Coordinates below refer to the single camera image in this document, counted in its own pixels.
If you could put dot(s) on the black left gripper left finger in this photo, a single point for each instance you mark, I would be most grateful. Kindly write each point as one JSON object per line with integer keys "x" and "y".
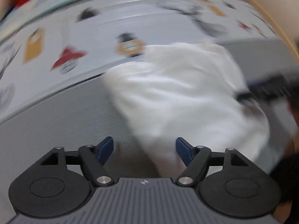
{"x": 61, "y": 181}

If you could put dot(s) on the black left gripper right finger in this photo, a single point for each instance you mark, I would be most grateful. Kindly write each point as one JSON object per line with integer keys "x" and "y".
{"x": 227, "y": 182}

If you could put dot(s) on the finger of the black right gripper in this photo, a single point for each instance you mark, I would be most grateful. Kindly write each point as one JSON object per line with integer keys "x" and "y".
{"x": 274, "y": 87}

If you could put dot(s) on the white t-shirt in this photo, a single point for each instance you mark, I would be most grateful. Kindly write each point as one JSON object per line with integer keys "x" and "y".
{"x": 186, "y": 90}

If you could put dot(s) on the grey patterned bed sheet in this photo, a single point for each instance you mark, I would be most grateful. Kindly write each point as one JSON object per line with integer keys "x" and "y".
{"x": 53, "y": 91}

